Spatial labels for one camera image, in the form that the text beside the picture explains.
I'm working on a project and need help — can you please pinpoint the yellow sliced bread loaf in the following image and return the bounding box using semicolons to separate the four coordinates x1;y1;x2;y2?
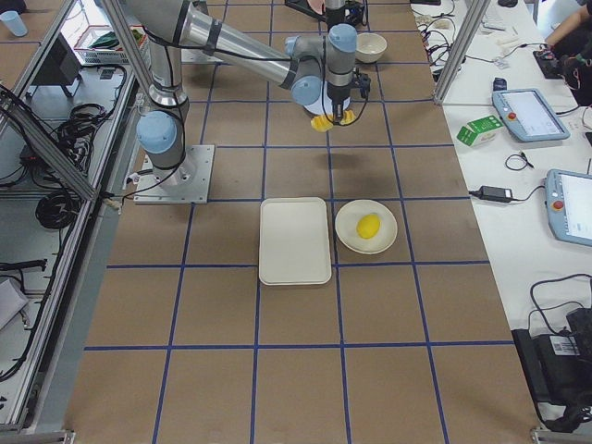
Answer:
311;110;356;132

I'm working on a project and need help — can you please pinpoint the black plate rack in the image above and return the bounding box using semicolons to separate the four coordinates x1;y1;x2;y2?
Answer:
284;0;326;21

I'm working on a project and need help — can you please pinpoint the cream round plate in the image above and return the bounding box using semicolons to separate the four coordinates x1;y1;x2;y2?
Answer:
335;200;398;254

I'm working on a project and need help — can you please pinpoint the white bowl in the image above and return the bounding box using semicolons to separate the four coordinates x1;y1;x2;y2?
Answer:
355;32;388;64

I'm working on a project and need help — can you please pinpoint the yellow lemon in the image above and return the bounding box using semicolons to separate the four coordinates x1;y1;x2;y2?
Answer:
356;214;381;240

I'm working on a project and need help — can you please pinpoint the green white carton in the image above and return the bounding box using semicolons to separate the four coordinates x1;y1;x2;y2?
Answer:
456;115;503;147

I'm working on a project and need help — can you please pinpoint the white rectangular tray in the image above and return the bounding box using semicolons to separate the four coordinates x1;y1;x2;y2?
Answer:
258;197;332;286

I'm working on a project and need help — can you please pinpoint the upper teach pendant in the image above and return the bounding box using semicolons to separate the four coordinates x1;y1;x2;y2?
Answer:
491;89;571;142

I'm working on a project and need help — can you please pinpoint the teach pendant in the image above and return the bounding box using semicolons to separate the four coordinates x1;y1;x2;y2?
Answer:
491;89;571;142
545;169;591;246

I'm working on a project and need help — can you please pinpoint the black power adapter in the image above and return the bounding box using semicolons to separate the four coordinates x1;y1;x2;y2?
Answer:
480;186;513;203

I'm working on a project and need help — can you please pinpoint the lower teach pendant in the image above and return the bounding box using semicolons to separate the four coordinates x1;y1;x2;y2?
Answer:
545;169;591;246

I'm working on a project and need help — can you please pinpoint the light blue cup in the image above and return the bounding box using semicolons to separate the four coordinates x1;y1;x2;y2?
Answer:
0;10;28;37

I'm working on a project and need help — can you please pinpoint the black device box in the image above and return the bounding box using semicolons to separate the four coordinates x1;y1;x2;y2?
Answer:
512;308;591;433

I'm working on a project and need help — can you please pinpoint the aluminium frame post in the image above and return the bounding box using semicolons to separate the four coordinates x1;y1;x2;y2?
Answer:
433;0;489;105

